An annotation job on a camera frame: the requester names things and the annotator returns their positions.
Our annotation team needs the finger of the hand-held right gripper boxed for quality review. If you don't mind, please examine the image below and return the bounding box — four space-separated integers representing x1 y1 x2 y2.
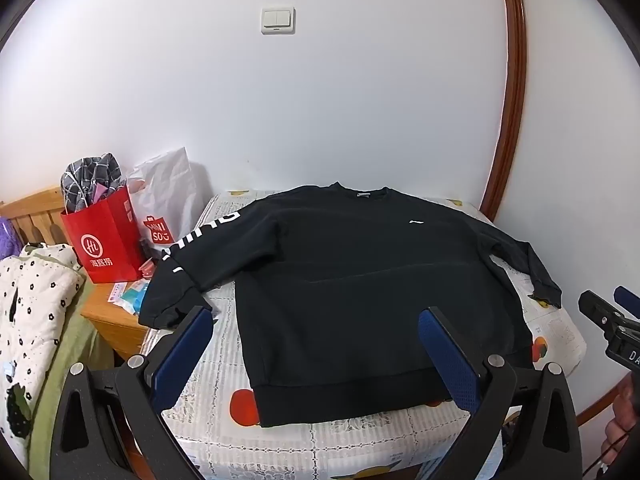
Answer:
614 286 640 318
578 290 632 341

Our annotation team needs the grey plaid cloth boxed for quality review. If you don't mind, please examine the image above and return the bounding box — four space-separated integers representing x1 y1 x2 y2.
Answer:
60 152 126 216

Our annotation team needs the red paper bag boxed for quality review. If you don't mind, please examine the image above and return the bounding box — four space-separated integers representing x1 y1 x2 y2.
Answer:
61 185 147 284

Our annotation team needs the purple cloth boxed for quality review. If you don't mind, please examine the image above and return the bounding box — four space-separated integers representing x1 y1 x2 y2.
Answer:
0 217 22 262

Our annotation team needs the white plastic bag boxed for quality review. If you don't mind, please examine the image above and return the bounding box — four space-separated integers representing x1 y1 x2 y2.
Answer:
127 147 207 261

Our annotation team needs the person's right hand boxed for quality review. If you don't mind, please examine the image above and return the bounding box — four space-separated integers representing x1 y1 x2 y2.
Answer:
601 375 640 463

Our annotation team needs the brown wooden door frame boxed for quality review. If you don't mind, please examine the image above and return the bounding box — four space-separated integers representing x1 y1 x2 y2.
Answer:
477 0 529 222

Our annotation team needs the green bedsheet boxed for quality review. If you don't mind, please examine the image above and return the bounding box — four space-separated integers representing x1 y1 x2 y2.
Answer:
27 280 117 463

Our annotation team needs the white floral quilt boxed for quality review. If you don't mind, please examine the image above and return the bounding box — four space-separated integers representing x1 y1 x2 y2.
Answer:
0 242 87 467

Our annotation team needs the white light switch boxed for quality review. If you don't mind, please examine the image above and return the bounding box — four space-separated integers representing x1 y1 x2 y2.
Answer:
260 6 296 36

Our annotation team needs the black sweatshirt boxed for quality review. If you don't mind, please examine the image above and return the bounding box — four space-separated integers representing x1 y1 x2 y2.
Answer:
138 183 563 430

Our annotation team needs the black cable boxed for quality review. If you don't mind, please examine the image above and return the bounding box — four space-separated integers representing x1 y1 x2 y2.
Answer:
594 452 618 480

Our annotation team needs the blue packet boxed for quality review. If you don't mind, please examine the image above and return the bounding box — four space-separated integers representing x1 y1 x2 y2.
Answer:
121 281 152 317

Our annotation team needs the wooden bed headboard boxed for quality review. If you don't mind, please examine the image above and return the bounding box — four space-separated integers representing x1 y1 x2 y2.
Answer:
0 187 68 261

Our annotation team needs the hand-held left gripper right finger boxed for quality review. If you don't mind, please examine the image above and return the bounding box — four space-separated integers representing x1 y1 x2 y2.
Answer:
417 306 586 480

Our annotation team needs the wooden nightstand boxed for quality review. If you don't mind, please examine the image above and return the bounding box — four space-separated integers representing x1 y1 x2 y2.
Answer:
81 280 151 362

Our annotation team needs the fruit print tablecloth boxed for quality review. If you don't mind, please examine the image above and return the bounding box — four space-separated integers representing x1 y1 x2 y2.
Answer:
140 189 588 480

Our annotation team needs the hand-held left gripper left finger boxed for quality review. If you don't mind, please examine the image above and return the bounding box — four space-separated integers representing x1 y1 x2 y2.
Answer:
50 305 216 480

